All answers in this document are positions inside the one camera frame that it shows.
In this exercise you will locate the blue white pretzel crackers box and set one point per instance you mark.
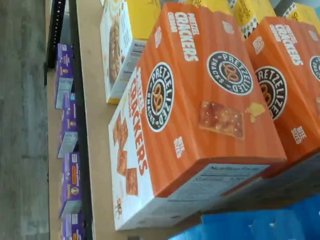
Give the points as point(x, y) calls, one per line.
point(250, 220)

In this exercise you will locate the orange pretzel crackers box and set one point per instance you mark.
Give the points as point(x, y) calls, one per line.
point(200, 100)
point(287, 112)

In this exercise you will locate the white and yellow cookie box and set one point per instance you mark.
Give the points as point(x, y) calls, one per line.
point(113, 50)

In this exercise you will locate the purple Annie's snack box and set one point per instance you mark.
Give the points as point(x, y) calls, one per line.
point(68, 117)
point(65, 65)

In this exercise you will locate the purple Annie's box orange label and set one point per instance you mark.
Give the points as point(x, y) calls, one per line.
point(71, 180)

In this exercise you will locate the yellow Simple Mills box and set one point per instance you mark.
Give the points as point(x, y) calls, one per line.
point(260, 15)
point(215, 6)
point(300, 13)

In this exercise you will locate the purple Annie's box yellow label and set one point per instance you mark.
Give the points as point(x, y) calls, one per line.
point(72, 227)

